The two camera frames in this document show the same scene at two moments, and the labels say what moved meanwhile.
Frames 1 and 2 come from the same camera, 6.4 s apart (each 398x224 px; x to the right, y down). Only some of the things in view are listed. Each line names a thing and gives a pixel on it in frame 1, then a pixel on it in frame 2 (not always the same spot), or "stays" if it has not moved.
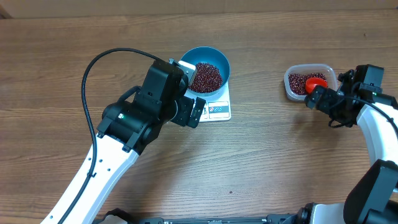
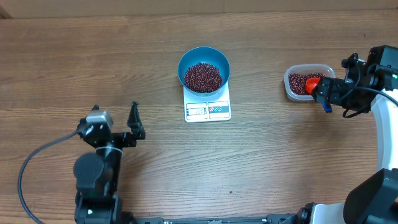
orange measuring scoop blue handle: [311, 83] stays
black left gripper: [186, 105] → [138, 133]
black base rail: [121, 216] stays
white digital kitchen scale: [216, 107] stays
